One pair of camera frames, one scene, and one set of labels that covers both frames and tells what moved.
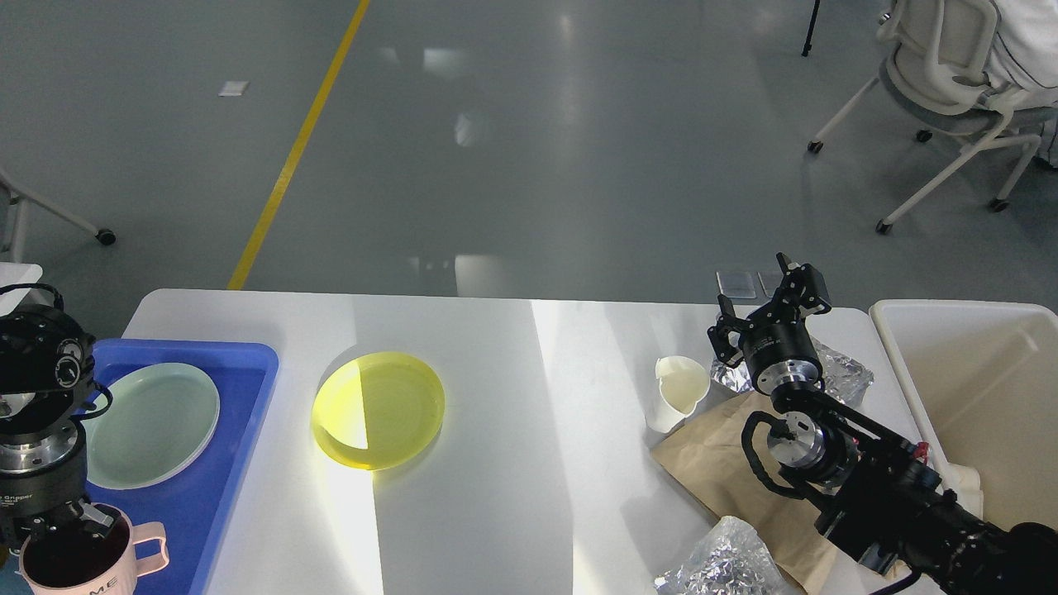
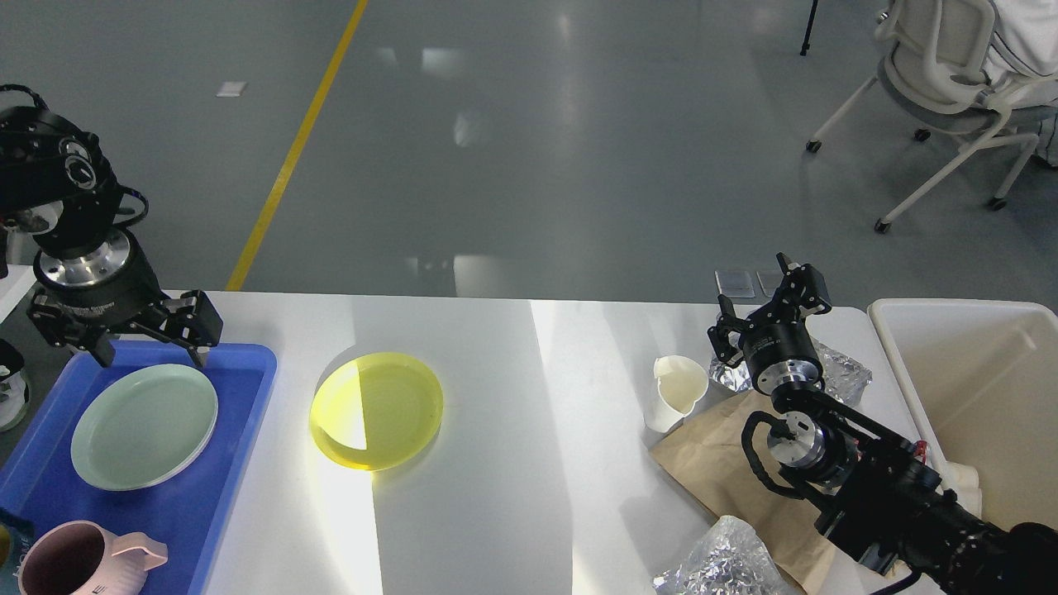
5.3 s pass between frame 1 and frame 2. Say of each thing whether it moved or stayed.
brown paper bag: stayed
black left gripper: moved
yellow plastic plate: stayed
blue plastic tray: stayed
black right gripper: stayed
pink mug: moved
